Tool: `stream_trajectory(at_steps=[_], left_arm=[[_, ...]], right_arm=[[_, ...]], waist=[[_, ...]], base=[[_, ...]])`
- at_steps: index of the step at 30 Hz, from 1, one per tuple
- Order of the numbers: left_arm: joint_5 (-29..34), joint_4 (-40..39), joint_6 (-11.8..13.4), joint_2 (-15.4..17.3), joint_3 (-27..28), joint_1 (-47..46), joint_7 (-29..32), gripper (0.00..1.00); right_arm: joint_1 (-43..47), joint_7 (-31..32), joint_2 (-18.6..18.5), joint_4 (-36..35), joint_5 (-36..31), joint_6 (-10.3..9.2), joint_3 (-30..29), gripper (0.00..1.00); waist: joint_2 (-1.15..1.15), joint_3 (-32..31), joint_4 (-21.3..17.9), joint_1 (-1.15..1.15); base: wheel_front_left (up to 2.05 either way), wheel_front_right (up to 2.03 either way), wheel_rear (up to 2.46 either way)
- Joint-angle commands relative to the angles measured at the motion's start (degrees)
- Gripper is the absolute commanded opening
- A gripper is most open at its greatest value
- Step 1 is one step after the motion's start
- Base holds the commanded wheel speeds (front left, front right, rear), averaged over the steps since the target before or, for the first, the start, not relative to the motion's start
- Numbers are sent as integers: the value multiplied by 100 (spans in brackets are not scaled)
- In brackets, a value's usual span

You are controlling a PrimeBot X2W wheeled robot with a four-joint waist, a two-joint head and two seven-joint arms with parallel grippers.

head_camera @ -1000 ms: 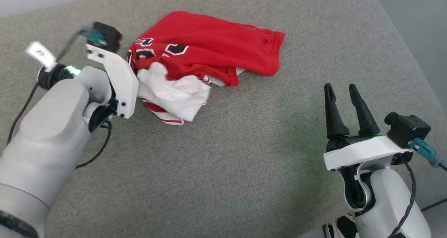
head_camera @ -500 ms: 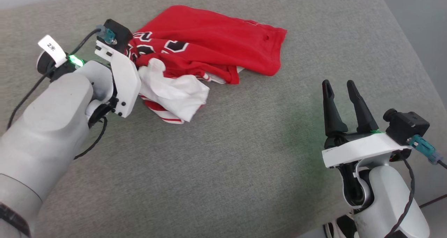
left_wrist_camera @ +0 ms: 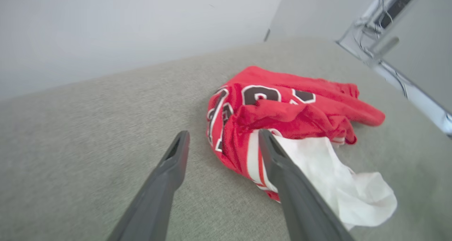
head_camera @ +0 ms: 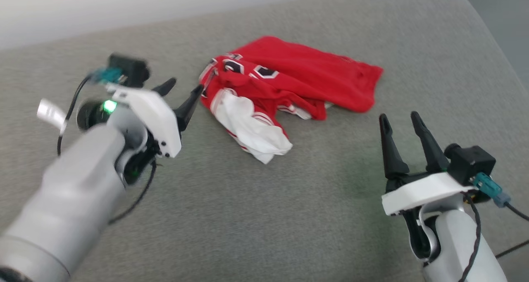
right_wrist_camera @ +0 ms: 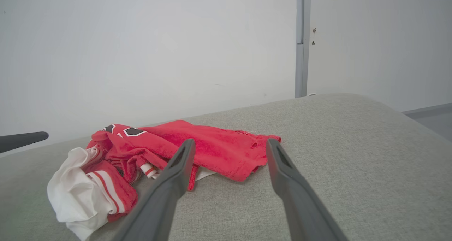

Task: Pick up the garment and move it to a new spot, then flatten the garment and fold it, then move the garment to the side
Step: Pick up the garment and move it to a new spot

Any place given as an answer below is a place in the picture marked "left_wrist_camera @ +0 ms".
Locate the red white basketball jersey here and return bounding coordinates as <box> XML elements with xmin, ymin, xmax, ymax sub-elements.
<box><xmin>206</xmin><ymin>65</ymin><xmax>398</xmax><ymax>231</ymax></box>

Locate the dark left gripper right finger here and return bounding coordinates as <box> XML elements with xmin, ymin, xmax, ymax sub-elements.
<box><xmin>258</xmin><ymin>129</ymin><xmax>356</xmax><ymax>241</ymax></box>

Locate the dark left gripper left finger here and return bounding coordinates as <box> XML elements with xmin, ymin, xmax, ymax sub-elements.
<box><xmin>107</xmin><ymin>130</ymin><xmax>190</xmax><ymax>241</ymax></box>

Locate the silver metal frame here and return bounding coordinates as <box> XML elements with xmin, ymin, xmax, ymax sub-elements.
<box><xmin>335</xmin><ymin>0</ymin><xmax>452</xmax><ymax>139</ymax></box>

